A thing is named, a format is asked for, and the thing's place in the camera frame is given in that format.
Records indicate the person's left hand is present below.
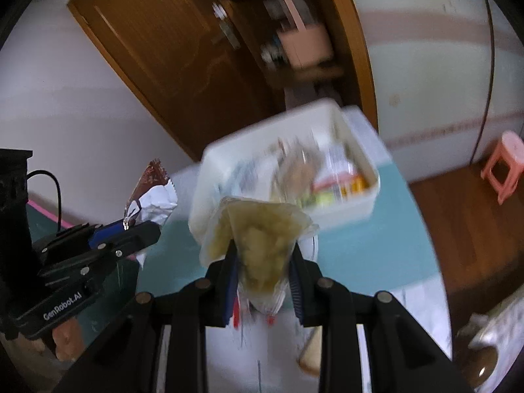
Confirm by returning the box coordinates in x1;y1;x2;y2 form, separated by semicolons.
35;318;85;362

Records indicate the white red-striped snack packet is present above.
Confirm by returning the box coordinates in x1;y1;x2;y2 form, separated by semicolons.
327;143;358;178

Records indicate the black wall cable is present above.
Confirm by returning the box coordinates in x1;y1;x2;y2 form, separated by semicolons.
471;0;497;165

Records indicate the metal door handle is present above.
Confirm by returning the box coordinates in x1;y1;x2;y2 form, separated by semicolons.
212;2;243;50

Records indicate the pink handled basket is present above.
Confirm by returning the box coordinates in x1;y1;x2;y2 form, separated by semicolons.
276;0;335;70

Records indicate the red and orange snack packet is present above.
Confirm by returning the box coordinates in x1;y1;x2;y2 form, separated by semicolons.
313;172;366;202

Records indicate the pink plastic stool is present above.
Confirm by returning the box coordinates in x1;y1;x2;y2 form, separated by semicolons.
481;131;524;204

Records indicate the yellowish snack packet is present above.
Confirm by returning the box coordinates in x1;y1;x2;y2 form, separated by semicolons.
297;327;322;377

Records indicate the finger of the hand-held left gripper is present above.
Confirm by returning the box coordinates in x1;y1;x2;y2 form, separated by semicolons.
33;221;124;263
39;221;161;292

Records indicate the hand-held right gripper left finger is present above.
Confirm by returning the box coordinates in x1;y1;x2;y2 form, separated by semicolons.
51;239;242;393

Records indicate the wooden corner shelf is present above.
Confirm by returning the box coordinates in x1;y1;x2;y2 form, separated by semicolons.
196;0;378;125

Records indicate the white checked cloth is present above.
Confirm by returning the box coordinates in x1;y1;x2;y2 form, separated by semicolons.
469;295;524;389

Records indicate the brown wooden door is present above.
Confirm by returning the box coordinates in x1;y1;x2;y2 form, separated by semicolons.
67;0;287;162

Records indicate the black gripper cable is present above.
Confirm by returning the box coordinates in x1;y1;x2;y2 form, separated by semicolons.
27;170;63;231

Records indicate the brown and silver snack wrapper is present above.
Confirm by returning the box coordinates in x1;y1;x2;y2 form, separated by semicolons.
123;159;178;270

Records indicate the clear packet of yellow snack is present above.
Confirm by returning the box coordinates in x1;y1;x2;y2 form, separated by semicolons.
199;196;320;317

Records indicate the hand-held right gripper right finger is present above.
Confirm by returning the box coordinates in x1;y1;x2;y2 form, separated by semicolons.
287;246;471;393

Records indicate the white plastic bin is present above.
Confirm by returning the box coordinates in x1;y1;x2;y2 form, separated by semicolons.
188;99;381;247

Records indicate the teal and white table cover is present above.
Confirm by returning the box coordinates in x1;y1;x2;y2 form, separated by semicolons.
135;106;453;393

